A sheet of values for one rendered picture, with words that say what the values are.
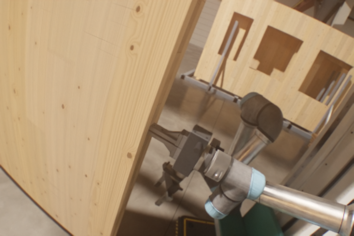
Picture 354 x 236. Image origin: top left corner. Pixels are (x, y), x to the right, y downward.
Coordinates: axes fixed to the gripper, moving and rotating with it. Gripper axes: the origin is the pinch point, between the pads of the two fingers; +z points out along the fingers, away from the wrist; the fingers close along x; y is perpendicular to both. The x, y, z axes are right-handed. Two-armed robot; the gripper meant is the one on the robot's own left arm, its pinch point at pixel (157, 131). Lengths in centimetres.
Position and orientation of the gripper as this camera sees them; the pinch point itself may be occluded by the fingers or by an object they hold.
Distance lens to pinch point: 49.8
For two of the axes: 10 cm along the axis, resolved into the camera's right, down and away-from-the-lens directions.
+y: -3.6, 3.3, -8.7
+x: -3.5, 8.2, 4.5
